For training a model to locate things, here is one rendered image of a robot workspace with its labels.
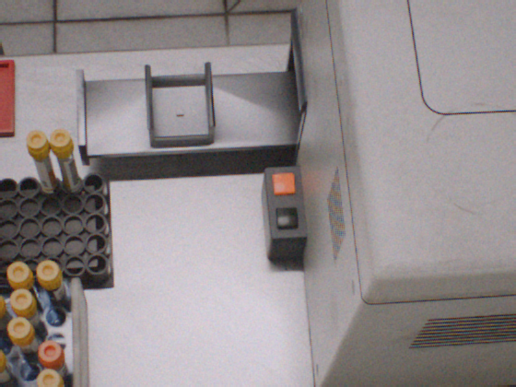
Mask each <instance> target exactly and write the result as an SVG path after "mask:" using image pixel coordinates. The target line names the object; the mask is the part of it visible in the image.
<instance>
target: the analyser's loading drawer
mask: <svg viewBox="0 0 516 387"><path fill-rule="evenodd" d="M145 74H146V78H130V79H111V80H92V81H86V79H85V75H84V69H76V130H77V147H78V151H79V155H80V159H81V163H82V166H90V163H89V159H90V158H114V157H131V156H149V155H167V154H184V153H201V152H218V151H235V150H253V149H271V148H288V147H296V144H297V140H298V135H299V128H300V123H301V118H302V113H300V112H299V98H298V90H297V80H296V72H295V71H283V72H264V73H245V74H225V75H212V71H211V62H209V61H208V62H206V63H205V73H204V74H191V75H173V76H151V69H150V65H148V64H146V65H145ZM177 108H184V116H177V112H176V109H177Z"/></svg>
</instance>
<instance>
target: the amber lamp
mask: <svg viewBox="0 0 516 387"><path fill-rule="evenodd" d="M273 178H274V188H275V194H293V193H294V192H295V185H294V176H293V173H279V174H274V175H273Z"/></svg>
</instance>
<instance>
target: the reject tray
mask: <svg viewBox="0 0 516 387"><path fill-rule="evenodd" d="M5 136H15V62H14V60H0V137H5Z"/></svg>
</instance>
